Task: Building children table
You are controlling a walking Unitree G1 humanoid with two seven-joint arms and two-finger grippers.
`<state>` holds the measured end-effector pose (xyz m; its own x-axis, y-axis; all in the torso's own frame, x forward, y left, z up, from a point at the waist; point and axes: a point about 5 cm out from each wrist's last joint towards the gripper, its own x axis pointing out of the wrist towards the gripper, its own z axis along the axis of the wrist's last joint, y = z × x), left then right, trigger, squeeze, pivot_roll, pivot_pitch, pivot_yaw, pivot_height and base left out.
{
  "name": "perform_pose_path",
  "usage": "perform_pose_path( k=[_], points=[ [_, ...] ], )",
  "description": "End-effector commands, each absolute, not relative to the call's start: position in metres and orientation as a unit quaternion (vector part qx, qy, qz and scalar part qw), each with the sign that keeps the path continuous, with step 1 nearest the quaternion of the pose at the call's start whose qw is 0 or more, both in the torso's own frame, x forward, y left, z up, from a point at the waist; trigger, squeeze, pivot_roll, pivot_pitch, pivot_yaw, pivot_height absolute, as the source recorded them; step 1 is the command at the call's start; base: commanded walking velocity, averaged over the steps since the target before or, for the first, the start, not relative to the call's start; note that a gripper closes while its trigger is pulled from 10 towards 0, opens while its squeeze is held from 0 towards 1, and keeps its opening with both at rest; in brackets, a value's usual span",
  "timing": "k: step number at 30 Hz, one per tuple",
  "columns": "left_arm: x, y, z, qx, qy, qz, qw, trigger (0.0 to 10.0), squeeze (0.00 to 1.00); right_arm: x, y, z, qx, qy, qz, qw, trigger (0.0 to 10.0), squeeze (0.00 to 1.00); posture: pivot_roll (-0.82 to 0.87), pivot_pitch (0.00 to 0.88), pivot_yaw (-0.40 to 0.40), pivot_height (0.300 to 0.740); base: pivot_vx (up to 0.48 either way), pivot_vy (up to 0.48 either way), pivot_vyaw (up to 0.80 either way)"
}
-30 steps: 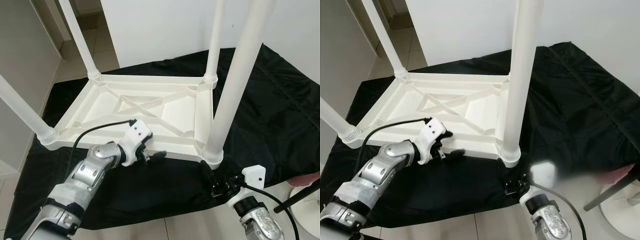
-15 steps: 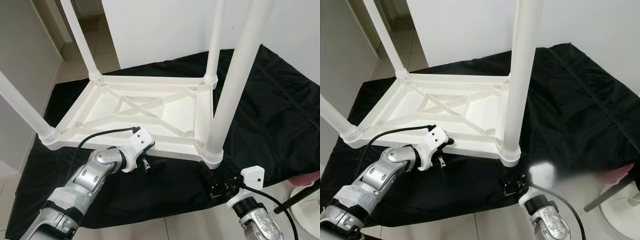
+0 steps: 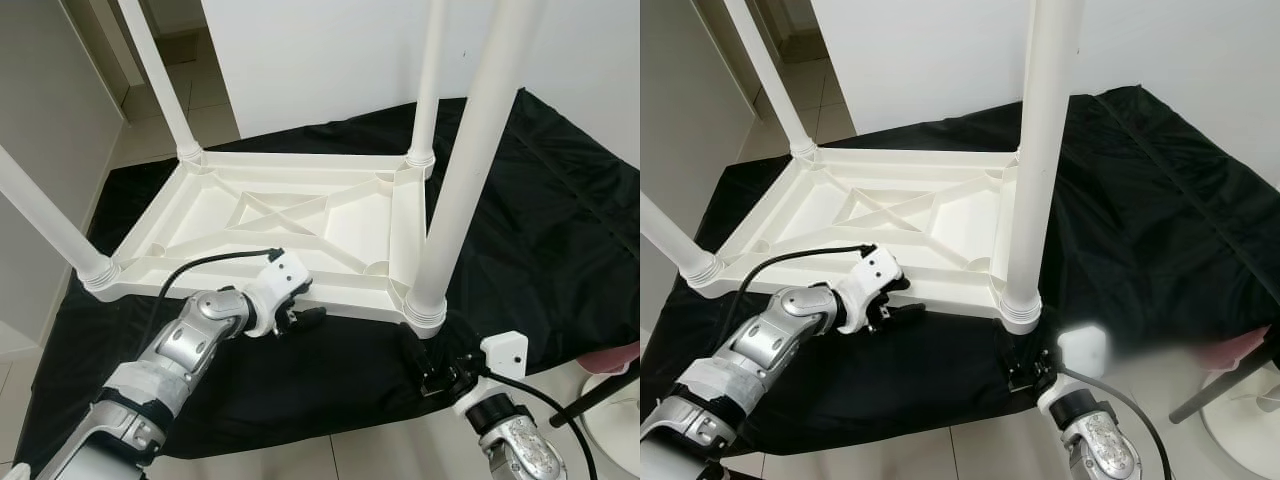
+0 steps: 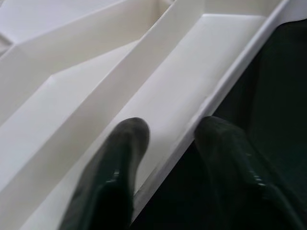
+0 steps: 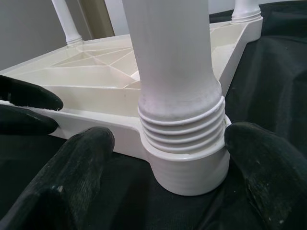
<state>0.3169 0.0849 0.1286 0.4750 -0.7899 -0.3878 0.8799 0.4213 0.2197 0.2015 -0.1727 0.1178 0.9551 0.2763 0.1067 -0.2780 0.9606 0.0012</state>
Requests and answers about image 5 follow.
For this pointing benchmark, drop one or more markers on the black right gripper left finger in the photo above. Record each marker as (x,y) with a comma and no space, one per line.
(67,179)

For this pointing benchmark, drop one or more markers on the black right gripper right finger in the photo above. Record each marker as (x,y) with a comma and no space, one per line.
(271,172)

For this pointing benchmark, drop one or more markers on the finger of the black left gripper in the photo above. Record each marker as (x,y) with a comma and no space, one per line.
(24,119)
(31,95)

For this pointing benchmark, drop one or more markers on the white plastic table top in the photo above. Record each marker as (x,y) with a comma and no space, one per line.
(96,95)

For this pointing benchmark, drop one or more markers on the white plastic table leg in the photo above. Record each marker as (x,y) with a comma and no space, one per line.
(172,60)
(245,9)
(68,21)

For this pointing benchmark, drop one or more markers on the black table cloth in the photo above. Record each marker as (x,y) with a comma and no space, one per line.
(275,72)

